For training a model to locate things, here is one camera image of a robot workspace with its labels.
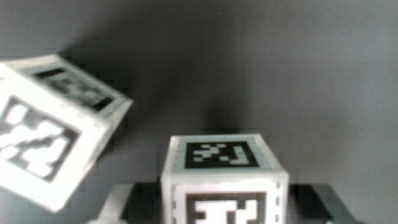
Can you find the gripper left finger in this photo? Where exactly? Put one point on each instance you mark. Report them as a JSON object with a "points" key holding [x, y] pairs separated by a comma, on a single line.
{"points": [[114, 206]]}

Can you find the white tagged cube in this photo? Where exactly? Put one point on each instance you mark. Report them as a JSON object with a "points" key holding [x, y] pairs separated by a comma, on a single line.
{"points": [[61, 112], [225, 181]]}

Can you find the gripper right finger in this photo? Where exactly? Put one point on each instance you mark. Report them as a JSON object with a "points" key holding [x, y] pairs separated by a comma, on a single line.
{"points": [[342, 216]]}

